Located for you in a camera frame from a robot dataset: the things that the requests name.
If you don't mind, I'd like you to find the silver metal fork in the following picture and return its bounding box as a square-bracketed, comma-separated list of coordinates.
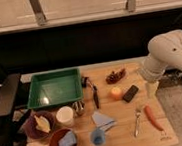
[134, 108, 142, 137]

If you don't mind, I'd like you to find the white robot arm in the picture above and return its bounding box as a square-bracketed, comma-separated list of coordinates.
[139, 29, 182, 83]

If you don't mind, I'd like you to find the blue plastic cup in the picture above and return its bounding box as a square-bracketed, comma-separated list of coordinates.
[90, 128, 106, 146]

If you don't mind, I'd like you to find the white cup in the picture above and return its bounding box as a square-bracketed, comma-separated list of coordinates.
[56, 106, 74, 126]

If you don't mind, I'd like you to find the orange carrot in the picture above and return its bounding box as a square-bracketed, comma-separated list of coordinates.
[144, 105, 164, 132]

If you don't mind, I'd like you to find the black rectangular block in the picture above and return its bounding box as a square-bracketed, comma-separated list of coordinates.
[122, 85, 139, 103]

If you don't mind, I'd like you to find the orange round fruit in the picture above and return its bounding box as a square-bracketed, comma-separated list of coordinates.
[110, 86, 122, 100]

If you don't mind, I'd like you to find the wooden board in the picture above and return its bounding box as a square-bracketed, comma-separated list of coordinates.
[12, 57, 180, 146]

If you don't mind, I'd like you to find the dark red grape bunch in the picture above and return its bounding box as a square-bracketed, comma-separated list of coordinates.
[105, 68, 126, 84]

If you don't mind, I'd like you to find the blue folded cloth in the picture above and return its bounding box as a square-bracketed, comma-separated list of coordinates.
[91, 111, 116, 131]

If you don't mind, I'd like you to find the green plastic tray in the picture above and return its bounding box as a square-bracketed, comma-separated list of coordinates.
[27, 68, 83, 109]

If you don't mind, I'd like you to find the blue sponge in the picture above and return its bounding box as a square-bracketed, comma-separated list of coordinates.
[58, 131, 77, 146]

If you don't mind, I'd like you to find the red bowl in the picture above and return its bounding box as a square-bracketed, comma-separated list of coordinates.
[46, 126, 79, 146]

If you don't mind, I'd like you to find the yellow banana toy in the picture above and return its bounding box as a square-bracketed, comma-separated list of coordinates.
[35, 115, 51, 133]

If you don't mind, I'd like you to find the purple bowl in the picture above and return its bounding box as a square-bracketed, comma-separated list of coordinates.
[24, 110, 55, 140]

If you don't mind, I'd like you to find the black chair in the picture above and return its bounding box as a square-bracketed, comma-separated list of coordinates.
[0, 73, 27, 146]

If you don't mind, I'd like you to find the black handled tool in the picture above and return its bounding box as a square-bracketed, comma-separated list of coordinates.
[81, 76, 100, 109]

